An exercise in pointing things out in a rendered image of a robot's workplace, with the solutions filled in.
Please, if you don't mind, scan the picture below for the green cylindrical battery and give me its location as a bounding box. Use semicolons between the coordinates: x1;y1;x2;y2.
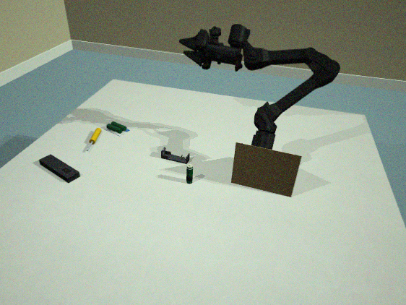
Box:
186;164;193;184

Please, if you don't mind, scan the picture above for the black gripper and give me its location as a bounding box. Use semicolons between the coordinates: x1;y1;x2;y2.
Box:
179;29;226;70

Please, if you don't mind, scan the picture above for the yellow-handled screwdriver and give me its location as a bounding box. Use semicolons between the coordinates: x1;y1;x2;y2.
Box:
86;128;102;151

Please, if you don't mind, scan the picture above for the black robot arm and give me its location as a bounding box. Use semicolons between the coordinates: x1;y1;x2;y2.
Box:
223;24;340;150

